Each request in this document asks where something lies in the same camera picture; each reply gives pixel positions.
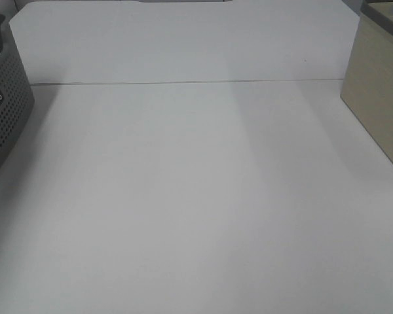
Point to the beige box with grey rim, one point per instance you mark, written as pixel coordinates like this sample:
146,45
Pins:
368,84

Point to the grey perforated plastic basket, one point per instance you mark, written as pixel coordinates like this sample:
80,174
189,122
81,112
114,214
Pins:
16,96

